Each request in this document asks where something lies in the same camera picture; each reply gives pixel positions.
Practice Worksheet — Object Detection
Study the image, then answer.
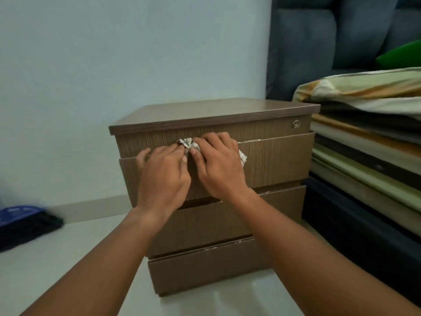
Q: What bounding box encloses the person's left hand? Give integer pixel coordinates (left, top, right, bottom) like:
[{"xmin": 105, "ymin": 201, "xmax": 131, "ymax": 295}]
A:
[{"xmin": 134, "ymin": 144, "xmax": 192, "ymax": 218}]

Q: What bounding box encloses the person's right hand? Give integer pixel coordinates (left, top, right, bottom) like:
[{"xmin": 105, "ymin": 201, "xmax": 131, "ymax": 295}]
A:
[{"xmin": 188, "ymin": 131, "xmax": 250, "ymax": 204}]

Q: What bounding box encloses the white checked cleaning cloth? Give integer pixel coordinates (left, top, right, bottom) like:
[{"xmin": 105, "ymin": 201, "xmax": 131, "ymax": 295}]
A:
[{"xmin": 178, "ymin": 137, "xmax": 248, "ymax": 167}]

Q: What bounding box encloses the person's left forearm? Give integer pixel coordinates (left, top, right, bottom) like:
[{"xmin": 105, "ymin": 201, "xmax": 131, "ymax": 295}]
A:
[{"xmin": 20, "ymin": 207, "xmax": 172, "ymax": 316}]

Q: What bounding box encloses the person's right forearm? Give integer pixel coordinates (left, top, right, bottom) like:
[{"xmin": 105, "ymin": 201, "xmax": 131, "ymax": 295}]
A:
[{"xmin": 227, "ymin": 188, "xmax": 421, "ymax": 316}]

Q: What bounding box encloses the brown wooden drawer cabinet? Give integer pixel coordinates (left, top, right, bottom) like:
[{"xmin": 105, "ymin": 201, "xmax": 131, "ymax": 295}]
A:
[{"xmin": 109, "ymin": 97, "xmax": 321, "ymax": 297}]

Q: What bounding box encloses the drawer front with lock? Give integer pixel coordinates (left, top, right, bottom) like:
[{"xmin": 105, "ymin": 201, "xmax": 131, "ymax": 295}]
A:
[{"xmin": 115, "ymin": 115, "xmax": 313, "ymax": 159}]

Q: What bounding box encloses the tall brown drawer front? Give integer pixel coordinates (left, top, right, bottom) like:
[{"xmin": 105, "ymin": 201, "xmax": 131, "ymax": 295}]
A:
[{"xmin": 119, "ymin": 132, "xmax": 316, "ymax": 208}]

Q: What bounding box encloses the dark blue upholstered headboard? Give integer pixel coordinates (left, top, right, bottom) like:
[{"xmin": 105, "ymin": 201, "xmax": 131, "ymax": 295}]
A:
[{"xmin": 266, "ymin": 0, "xmax": 421, "ymax": 102}]

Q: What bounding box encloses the striped mattress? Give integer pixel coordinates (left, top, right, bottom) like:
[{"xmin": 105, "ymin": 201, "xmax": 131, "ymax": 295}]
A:
[{"xmin": 309, "ymin": 112, "xmax": 421, "ymax": 238}]

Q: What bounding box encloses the blue broom with black bristles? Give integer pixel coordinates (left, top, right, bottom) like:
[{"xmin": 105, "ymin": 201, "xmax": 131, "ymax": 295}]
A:
[{"xmin": 0, "ymin": 205, "xmax": 64, "ymax": 254}]

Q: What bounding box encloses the striped folded blanket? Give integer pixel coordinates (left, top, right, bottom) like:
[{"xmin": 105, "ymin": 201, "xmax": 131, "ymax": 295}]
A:
[{"xmin": 293, "ymin": 67, "xmax": 421, "ymax": 121}]

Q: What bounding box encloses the green pillow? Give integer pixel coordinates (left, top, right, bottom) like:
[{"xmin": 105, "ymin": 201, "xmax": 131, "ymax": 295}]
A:
[{"xmin": 375, "ymin": 39, "xmax": 421, "ymax": 71}]

